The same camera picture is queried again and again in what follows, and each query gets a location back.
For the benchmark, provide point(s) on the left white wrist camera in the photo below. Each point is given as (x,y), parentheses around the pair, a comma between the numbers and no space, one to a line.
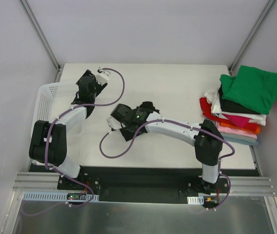
(103,76)

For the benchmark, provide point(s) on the grey folded t-shirt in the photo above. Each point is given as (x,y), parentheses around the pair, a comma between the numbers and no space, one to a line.
(241,141)

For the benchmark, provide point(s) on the left slotted cable duct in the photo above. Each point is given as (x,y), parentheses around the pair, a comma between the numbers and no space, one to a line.
(59,196)

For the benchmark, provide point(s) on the right aluminium corner post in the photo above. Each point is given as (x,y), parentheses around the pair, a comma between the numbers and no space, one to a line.
(251,35)

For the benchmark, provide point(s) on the green folded t-shirt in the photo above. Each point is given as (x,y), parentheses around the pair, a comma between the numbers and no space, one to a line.
(253,88)

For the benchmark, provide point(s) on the slotted cable duct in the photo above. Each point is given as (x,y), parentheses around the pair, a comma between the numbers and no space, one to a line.
(59,196)
(195,200)

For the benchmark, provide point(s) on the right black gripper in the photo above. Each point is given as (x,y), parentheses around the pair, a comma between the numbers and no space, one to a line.
(124,127)

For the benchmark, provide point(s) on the black folded t-shirt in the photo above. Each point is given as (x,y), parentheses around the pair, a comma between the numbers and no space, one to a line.
(232,107)

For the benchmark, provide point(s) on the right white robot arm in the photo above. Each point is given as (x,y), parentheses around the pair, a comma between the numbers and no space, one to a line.
(204,137)

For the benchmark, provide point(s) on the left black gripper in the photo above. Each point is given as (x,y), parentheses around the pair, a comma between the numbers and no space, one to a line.
(92,79)

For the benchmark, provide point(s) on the light blue folded t-shirt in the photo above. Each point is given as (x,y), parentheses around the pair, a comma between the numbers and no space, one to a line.
(235,135)

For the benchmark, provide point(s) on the aluminium corner post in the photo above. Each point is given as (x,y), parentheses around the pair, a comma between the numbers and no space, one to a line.
(42,38)
(251,35)

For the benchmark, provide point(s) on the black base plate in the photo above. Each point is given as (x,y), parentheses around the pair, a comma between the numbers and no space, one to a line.
(143,185)

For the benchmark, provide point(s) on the aluminium rail frame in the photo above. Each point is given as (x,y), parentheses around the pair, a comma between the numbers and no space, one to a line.
(241,182)

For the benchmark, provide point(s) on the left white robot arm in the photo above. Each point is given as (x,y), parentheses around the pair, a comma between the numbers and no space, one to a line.
(49,137)

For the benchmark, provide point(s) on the white folded t-shirt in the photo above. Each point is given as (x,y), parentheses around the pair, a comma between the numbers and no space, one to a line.
(213,98)

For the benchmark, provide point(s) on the right slotted cable duct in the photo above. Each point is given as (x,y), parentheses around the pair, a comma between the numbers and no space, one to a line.
(195,200)

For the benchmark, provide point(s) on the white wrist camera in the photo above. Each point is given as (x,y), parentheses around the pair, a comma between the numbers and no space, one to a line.
(103,76)
(113,124)

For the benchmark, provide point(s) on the white plastic basket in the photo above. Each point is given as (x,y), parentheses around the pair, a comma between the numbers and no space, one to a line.
(55,98)

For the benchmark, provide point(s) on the black graphic t-shirt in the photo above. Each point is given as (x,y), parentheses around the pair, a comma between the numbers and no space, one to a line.
(128,134)

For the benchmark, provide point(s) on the orange folded t-shirt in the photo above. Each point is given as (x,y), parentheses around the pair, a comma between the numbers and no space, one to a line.
(255,131)

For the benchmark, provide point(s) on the left aluminium corner post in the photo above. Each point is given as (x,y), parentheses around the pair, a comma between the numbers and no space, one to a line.
(42,38)

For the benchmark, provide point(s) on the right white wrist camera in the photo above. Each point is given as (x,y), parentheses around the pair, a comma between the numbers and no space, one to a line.
(113,124)

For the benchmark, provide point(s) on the magenta folded t-shirt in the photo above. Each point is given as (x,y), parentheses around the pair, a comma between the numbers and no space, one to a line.
(237,120)

